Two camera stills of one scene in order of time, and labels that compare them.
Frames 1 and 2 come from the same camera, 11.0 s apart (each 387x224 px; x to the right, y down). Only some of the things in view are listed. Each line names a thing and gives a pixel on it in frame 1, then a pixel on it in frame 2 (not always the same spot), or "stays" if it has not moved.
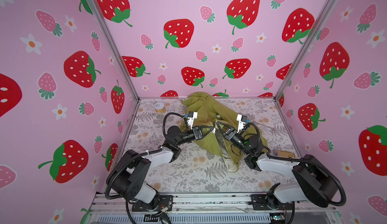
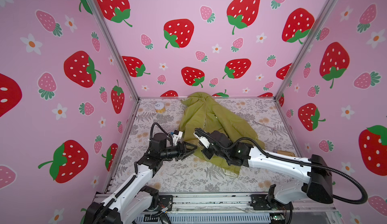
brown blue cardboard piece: [284, 154] stays
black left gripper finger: [200, 129] to [188, 151]
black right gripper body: [236, 140] to [207, 152]
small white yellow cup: [159, 107] stays
